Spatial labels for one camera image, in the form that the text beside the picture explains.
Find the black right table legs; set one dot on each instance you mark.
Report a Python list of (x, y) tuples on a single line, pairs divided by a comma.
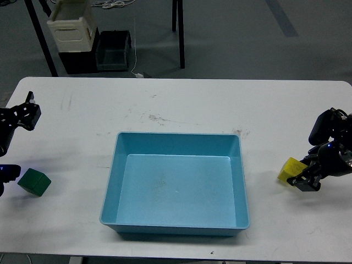
[(178, 25)]

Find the dark grey plastic bin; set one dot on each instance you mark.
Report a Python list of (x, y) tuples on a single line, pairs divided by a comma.
[(112, 54)]

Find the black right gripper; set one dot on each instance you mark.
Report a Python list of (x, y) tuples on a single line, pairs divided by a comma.
[(328, 159)]

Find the cream plastic crate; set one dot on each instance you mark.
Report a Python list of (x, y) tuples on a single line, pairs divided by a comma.
[(73, 26)]

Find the green wooden block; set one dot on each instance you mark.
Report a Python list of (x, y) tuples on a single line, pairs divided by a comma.
[(34, 182)]

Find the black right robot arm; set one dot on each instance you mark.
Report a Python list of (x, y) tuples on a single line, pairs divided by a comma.
[(332, 125)]

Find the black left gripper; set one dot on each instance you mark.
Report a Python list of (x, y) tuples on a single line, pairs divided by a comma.
[(25, 115)]

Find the black left table leg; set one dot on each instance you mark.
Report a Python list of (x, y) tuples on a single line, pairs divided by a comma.
[(40, 36)]

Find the yellow wooden block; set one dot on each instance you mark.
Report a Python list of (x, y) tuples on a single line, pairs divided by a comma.
[(291, 168)]

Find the blue plastic box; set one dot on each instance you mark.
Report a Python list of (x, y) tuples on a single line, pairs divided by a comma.
[(172, 183)]

